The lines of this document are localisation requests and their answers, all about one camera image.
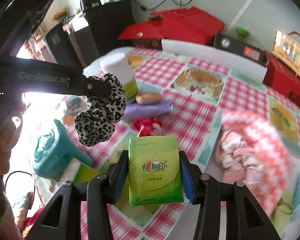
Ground green tissue pack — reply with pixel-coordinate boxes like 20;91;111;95
128;135;184;206
59;158;99;185

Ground leopard print scrunchie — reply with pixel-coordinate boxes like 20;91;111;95
75;73;126;147

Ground red hair scrunchie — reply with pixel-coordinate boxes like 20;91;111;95
132;118;162;137

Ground person's left hand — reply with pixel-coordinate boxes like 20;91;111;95
0;103;26;177

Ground green cloth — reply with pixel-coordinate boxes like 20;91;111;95
270;198;294;235

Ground patchwork cartoon tablecloth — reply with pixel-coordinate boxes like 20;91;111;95
30;49;300;239

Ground tan wooden block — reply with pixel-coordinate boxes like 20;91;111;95
135;92;162;105

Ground white tray with teal rim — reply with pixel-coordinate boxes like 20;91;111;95
169;139;300;240

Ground pink white striped towel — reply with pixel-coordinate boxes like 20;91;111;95
215;111;290;215

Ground black cabinet with screen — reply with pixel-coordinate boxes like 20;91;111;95
80;0;135;56

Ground yellow flowers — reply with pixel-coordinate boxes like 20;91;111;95
52;6;70;22

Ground red paper gift bag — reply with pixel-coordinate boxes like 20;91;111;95
118;7;225;44

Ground red gift box with window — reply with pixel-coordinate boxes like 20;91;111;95
263;51;300;109

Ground white foam board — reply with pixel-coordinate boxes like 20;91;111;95
161;39;267;83

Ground black box with labels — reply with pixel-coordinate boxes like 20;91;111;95
213;33;264;64

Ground green dumbbell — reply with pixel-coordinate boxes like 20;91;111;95
235;27;249;40

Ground yellow wooden gift case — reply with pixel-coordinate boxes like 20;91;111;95
271;30;300;77

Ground wall mounted television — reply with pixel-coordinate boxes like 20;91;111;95
0;0;64;55

